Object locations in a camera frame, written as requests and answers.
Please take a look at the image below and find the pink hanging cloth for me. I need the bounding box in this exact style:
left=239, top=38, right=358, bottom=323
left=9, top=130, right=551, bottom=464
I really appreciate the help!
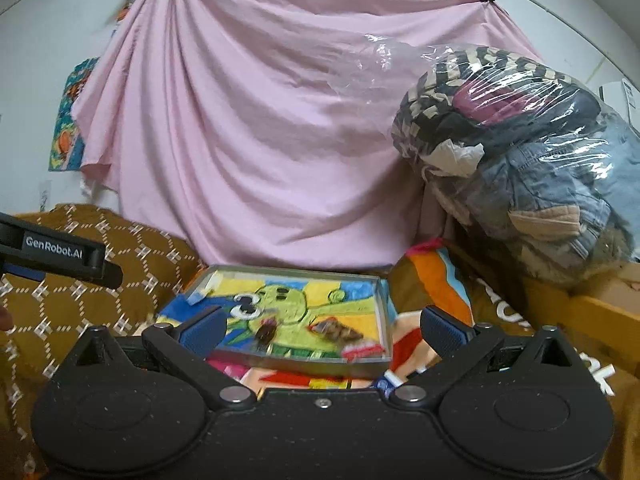
left=70, top=0, right=546, bottom=273

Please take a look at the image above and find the small dark snack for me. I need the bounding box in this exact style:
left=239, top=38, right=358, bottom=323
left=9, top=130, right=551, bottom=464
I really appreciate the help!
left=255, top=317, right=279, bottom=351

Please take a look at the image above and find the colourful wall poster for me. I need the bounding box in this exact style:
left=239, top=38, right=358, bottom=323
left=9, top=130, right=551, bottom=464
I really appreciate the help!
left=48, top=57, right=101, bottom=171

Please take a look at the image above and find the colourful cartoon drawing sheet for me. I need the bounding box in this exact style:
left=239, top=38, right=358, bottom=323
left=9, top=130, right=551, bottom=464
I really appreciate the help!
left=162, top=270, right=386, bottom=361

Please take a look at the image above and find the wooden bed frame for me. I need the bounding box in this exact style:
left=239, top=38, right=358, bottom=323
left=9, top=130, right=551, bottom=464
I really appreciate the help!
left=520, top=280, right=640, bottom=367

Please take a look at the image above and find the red and white snack packet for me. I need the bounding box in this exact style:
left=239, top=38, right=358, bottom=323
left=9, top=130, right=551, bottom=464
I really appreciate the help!
left=342, top=340, right=386, bottom=361

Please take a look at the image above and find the clear plastic bag of clothes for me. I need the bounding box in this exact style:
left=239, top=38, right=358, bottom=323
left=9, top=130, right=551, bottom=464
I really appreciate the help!
left=362, top=32, right=640, bottom=292

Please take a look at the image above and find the brown patterned blanket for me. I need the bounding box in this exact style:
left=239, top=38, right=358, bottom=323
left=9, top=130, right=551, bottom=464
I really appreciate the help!
left=0, top=203, right=209, bottom=480

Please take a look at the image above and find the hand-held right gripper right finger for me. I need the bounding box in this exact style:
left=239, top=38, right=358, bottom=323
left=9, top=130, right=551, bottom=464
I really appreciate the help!
left=387, top=305, right=581, bottom=409

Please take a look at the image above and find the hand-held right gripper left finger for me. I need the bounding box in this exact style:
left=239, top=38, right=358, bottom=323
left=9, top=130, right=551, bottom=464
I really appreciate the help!
left=62, top=306, right=256, bottom=409

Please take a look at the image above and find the white wall unit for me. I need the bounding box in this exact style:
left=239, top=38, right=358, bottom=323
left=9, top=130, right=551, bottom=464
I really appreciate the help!
left=600, top=80, right=640, bottom=112

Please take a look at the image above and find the silver metal tray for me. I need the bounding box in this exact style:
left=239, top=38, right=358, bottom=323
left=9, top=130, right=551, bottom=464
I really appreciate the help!
left=155, top=264, right=394, bottom=380

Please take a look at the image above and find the colourful printed blanket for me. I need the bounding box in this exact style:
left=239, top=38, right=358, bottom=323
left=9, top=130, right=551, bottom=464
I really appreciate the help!
left=207, top=240, right=640, bottom=480

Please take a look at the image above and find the brown snack packet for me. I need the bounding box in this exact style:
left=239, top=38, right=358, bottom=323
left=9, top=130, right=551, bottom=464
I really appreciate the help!
left=310, top=317, right=364, bottom=344

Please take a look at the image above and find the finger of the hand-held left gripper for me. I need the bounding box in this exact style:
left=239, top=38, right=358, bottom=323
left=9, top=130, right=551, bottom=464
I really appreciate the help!
left=0, top=260, right=44, bottom=281

